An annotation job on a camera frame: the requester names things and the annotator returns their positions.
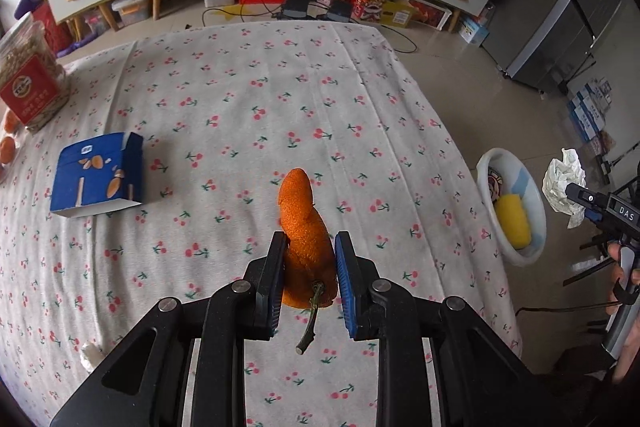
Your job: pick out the white printed snack bag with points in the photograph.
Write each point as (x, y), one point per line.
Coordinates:
(495, 184)

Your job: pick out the colourful cardboard box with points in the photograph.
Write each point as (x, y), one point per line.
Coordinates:
(395, 14)

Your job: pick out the blue snack box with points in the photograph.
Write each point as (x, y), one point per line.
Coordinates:
(95, 177)

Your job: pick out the white tissue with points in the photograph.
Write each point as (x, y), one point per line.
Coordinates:
(560, 182)

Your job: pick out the person's right hand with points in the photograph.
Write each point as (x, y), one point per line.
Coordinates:
(618, 269)

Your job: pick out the cherry print tablecloth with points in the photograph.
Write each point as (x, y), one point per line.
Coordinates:
(300, 82)

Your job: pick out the orange toy pepper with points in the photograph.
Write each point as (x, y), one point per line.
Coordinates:
(305, 227)

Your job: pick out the stack of blue white cartons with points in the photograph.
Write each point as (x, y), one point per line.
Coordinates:
(590, 107)

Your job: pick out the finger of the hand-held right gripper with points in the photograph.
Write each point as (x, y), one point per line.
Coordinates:
(585, 197)

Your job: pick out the red printed box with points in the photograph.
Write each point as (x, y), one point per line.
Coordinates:
(430, 13)

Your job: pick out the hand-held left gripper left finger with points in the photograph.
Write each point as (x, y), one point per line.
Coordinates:
(275, 302)

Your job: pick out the red bag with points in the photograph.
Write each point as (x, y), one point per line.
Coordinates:
(52, 32)

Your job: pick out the blue white box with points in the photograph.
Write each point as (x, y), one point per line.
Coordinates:
(474, 31)

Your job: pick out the small white tissue scrap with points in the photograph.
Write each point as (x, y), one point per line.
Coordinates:
(91, 354)

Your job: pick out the clear jar with red label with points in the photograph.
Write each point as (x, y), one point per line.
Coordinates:
(30, 92)

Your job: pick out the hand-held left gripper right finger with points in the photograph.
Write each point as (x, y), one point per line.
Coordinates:
(345, 292)

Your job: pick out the tangerine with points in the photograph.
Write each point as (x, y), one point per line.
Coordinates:
(11, 121)
(6, 149)

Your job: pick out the grey refrigerator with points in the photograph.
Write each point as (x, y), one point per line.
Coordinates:
(550, 22)

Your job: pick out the white plastic basin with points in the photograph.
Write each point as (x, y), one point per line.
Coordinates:
(536, 227)

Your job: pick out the yellow sponge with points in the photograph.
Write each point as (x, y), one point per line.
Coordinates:
(514, 222)

